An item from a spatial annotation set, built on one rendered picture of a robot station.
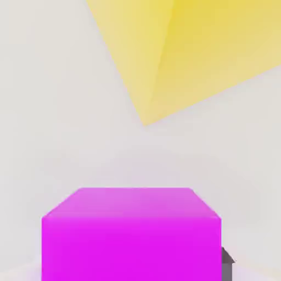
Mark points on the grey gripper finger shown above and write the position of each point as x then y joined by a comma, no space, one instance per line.
226,270

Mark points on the small magenta cube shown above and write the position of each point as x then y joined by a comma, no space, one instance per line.
131,241

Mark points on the large yellow box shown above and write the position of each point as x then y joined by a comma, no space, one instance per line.
197,54

